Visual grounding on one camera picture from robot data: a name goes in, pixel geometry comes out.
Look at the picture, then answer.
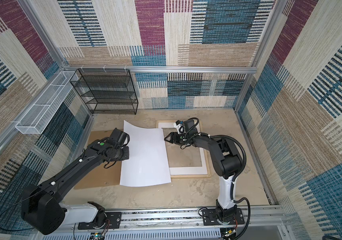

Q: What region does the clear acrylic sheet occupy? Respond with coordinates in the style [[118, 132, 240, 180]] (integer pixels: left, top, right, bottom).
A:
[[165, 142, 202, 168]]

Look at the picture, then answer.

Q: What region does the black white landscape photo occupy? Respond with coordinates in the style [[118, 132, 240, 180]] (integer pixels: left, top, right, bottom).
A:
[[158, 122, 208, 176]]

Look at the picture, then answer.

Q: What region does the light wooden picture frame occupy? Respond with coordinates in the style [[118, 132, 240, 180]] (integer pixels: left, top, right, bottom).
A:
[[155, 119, 212, 179]]

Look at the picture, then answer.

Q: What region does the colour landscape photo underneath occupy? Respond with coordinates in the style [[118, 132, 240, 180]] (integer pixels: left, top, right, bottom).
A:
[[120, 121, 171, 188]]

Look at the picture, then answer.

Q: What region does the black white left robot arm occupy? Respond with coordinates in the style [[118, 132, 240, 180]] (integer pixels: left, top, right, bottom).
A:
[[21, 142, 130, 235]]

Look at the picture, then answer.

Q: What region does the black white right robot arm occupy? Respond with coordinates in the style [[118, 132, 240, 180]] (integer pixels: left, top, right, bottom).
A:
[[164, 132, 250, 224]]

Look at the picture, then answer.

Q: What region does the brown hardboard backing panel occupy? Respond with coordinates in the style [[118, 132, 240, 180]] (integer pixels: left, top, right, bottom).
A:
[[73, 130, 124, 190]]

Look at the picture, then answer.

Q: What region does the black wire mesh shelf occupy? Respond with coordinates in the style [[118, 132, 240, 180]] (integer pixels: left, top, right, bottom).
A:
[[70, 69, 139, 115]]

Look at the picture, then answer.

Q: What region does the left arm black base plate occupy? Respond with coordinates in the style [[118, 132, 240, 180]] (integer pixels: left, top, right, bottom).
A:
[[77, 212, 122, 231]]

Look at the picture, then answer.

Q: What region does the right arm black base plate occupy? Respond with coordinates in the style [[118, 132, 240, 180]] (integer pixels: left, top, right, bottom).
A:
[[198, 207, 245, 226]]

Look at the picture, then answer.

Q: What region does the white wire mesh basket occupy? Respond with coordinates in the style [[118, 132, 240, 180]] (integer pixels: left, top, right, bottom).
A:
[[16, 71, 75, 135]]

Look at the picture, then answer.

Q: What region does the aluminium front rail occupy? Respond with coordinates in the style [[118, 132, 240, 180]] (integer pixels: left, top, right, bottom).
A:
[[29, 205, 295, 240]]

